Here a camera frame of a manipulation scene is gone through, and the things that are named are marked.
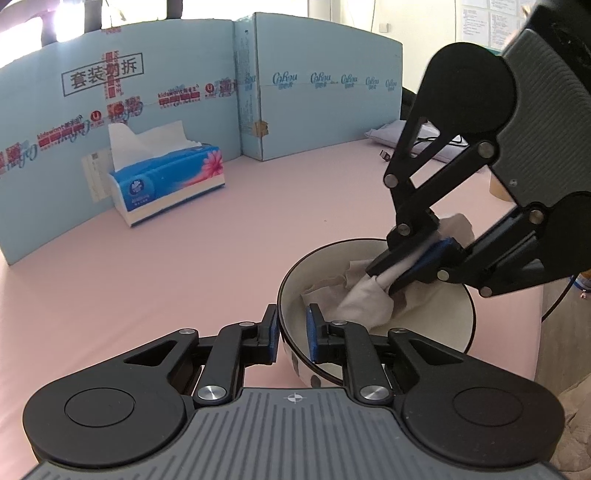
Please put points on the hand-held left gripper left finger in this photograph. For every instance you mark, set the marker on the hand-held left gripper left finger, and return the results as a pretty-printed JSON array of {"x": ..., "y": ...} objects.
[{"x": 265, "y": 337}]

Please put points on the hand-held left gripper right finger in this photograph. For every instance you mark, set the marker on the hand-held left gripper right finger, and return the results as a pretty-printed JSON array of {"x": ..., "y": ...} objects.
[{"x": 314, "y": 337}]

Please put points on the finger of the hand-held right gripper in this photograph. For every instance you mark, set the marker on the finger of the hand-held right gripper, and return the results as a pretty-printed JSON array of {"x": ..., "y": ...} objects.
[
  {"x": 406, "y": 240},
  {"x": 436, "y": 256}
]

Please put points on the beige cleaning cloth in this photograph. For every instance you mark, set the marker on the beige cleaning cloth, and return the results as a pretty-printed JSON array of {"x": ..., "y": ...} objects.
[{"x": 364, "y": 300}]

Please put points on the white bowl with dark rim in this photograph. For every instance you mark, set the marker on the white bowl with dark rim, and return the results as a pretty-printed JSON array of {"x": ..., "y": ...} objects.
[{"x": 452, "y": 323}]

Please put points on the blue cardboard panel teal logos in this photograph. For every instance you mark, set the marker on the blue cardboard panel teal logos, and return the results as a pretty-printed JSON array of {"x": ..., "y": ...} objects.
[{"x": 323, "y": 120}]

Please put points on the blue floral tissue box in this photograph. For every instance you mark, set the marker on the blue floral tissue box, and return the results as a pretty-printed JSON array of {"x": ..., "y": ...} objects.
[{"x": 171, "y": 175}]

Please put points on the beige quilted blanket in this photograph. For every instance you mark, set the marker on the beige quilted blanket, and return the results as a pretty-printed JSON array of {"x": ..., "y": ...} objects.
[{"x": 577, "y": 429}]

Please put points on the blue cardboard panel red print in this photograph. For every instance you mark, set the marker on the blue cardboard panel red print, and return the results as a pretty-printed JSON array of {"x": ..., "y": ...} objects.
[{"x": 46, "y": 194}]

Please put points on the bright window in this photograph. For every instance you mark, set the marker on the bright window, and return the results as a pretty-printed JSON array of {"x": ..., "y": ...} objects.
[{"x": 69, "y": 18}]

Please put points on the wall notice board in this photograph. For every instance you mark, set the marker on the wall notice board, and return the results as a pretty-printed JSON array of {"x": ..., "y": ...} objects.
[{"x": 473, "y": 21}]

